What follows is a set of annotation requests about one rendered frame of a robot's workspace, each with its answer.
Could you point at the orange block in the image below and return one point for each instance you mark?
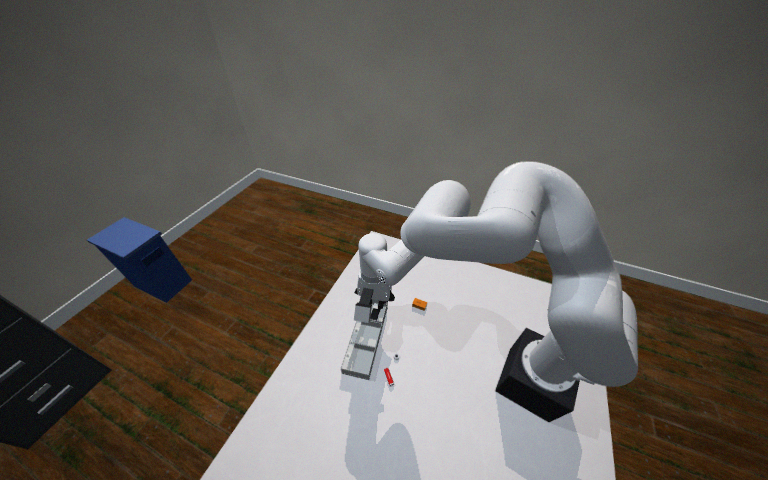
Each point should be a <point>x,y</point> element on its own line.
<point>420,304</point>

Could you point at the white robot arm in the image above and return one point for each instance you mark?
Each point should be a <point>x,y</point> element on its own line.
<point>587,305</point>

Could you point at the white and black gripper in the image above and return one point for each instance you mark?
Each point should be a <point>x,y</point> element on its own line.
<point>382,292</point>

